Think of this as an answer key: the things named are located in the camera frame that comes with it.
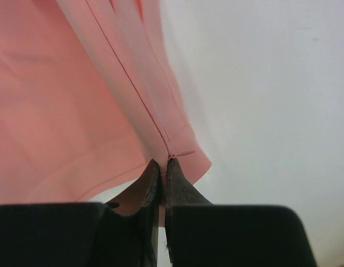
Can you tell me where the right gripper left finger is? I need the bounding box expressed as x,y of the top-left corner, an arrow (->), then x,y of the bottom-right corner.
107,160 -> 160,216

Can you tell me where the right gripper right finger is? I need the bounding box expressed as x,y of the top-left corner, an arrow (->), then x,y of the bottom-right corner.
165,158 -> 213,207

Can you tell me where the pink pleated skirt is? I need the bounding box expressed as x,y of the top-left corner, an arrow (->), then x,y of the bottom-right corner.
0,0 -> 212,229

